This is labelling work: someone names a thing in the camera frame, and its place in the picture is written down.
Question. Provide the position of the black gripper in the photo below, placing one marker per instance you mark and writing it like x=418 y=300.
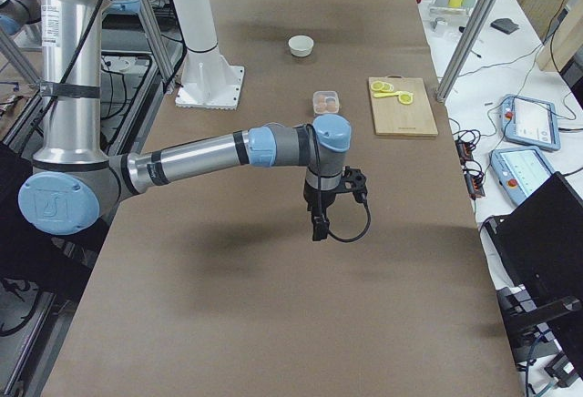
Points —
x=312 y=201

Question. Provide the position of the clear plastic egg box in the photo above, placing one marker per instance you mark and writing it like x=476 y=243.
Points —
x=325 y=102

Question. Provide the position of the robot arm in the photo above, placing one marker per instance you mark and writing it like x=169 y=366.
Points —
x=15 y=14
x=75 y=182

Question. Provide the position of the wooden cutting board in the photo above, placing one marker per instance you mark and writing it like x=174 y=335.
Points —
x=393 y=119

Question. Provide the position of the yellow plastic knife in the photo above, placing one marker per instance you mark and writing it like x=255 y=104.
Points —
x=381 y=94

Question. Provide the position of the lemon slice upper left pair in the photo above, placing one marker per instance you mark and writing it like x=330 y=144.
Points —
x=377 y=86

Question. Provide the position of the lemon slice pair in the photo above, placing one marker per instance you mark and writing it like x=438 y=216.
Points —
x=387 y=87
x=377 y=86

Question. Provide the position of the lemon slice top right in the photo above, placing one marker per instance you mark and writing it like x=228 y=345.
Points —
x=405 y=97

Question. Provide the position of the lemon slice lower left pair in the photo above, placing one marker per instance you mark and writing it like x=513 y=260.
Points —
x=387 y=87

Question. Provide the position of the white bowl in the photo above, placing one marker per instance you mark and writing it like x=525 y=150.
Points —
x=300 y=45

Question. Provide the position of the blue teach pendant near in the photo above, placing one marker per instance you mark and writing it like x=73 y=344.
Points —
x=520 y=171

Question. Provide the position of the blue teach pendant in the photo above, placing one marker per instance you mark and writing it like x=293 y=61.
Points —
x=520 y=171
x=530 y=121

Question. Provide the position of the black monitor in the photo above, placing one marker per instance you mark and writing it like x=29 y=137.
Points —
x=540 y=245

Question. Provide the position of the blue teach pendant far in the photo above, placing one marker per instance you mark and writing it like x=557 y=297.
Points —
x=530 y=121

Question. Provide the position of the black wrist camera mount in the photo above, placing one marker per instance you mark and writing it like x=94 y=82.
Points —
x=353 y=181

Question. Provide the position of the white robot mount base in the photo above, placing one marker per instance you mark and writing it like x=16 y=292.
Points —
x=207 y=78

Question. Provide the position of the aluminium frame post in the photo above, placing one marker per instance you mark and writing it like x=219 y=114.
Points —
x=465 y=45

